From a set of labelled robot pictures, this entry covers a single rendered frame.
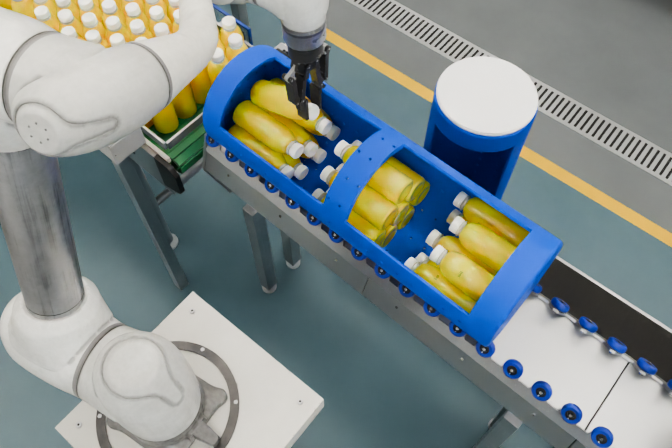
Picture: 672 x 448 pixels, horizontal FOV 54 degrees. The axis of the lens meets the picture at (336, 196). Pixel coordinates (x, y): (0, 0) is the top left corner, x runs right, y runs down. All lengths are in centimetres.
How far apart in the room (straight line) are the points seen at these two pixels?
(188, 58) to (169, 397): 60
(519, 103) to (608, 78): 166
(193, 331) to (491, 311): 64
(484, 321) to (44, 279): 84
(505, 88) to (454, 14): 173
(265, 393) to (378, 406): 112
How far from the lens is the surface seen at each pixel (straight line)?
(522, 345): 166
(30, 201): 108
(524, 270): 139
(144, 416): 125
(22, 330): 130
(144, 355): 122
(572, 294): 264
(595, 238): 296
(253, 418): 143
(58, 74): 85
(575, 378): 167
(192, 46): 98
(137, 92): 86
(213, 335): 150
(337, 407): 251
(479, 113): 183
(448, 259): 147
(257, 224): 216
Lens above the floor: 244
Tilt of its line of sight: 59 degrees down
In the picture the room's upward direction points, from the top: straight up
